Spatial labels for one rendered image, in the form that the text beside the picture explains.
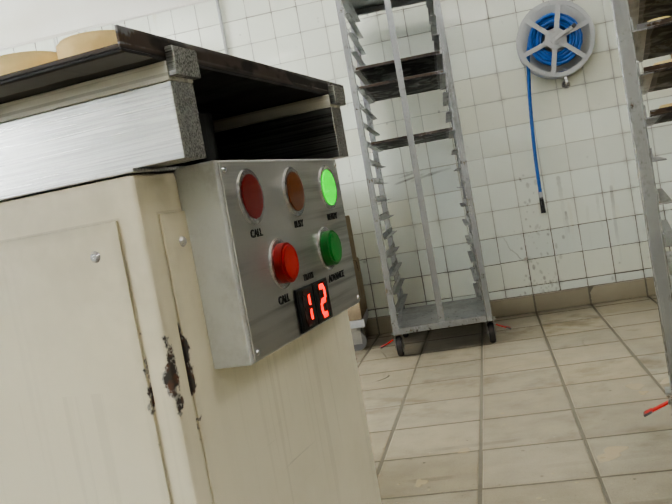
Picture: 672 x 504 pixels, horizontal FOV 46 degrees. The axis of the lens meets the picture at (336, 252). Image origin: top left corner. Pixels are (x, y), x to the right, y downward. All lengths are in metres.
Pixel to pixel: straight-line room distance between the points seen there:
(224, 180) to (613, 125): 4.12
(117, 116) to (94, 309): 0.12
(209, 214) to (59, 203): 0.09
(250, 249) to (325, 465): 0.24
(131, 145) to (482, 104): 4.08
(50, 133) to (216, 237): 0.13
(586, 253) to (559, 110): 0.80
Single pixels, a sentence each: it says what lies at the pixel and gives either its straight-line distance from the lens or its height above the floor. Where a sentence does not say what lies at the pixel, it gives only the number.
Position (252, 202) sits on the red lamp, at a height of 0.81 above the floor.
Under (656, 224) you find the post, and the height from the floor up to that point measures 0.64.
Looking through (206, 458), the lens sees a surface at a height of 0.65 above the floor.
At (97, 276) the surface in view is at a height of 0.78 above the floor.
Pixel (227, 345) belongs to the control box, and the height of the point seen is 0.72.
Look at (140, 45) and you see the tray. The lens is 0.48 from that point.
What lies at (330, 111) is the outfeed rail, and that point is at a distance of 0.76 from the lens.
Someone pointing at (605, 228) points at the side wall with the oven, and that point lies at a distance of 4.58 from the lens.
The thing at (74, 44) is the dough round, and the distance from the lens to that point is 0.51.
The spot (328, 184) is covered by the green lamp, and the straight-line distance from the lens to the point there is 0.71.
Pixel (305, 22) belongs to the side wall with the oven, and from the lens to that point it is 4.72.
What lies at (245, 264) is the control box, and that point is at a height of 0.77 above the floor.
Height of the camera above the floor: 0.80
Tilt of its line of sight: 3 degrees down
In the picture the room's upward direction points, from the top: 10 degrees counter-clockwise
